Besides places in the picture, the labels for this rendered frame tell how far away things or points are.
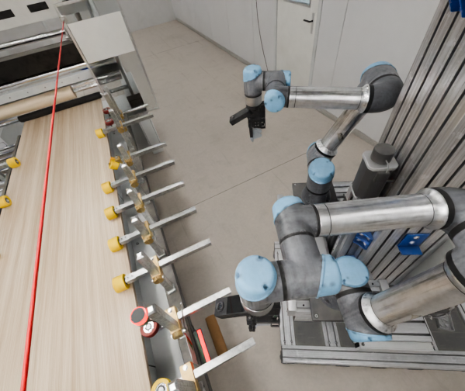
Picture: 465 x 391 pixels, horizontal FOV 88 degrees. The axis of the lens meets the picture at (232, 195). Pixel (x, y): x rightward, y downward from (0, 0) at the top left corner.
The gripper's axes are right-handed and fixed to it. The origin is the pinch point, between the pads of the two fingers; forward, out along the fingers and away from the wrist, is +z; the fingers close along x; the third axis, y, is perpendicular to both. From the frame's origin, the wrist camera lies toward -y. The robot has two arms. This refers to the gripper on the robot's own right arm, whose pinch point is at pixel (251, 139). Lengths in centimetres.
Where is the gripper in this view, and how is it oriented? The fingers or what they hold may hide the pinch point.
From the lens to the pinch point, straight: 126.6
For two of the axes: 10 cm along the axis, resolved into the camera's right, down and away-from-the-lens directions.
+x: 0.5, -7.7, 6.3
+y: 9.9, -0.4, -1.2
